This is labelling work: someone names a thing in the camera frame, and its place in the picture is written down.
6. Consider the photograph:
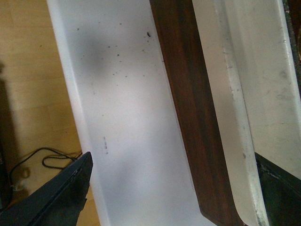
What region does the white drawer handle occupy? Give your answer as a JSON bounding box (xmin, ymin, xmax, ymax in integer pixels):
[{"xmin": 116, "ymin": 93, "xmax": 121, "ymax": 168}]
[{"xmin": 193, "ymin": 0, "xmax": 301, "ymax": 226}]

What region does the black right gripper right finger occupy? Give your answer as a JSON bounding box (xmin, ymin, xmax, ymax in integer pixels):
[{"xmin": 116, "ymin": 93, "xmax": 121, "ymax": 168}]
[{"xmin": 255, "ymin": 153, "xmax": 301, "ymax": 226}]

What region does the black cable on floor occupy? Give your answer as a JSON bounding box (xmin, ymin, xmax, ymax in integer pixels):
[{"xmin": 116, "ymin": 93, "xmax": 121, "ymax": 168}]
[{"xmin": 8, "ymin": 147, "xmax": 83, "ymax": 208}]

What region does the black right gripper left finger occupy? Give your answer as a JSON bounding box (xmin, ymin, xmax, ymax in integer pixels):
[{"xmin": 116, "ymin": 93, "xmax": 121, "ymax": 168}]
[{"xmin": 0, "ymin": 152, "xmax": 93, "ymax": 226}]

